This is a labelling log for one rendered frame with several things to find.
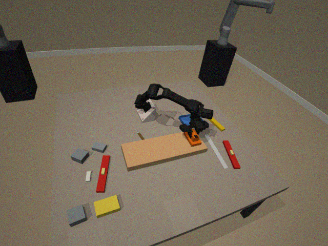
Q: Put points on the tan rectangular panel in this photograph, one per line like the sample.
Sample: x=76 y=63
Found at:
x=158 y=150

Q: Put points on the red long bar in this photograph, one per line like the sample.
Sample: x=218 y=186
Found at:
x=231 y=155
x=103 y=174

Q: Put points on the blue shallow tray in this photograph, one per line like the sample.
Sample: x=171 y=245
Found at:
x=185 y=119

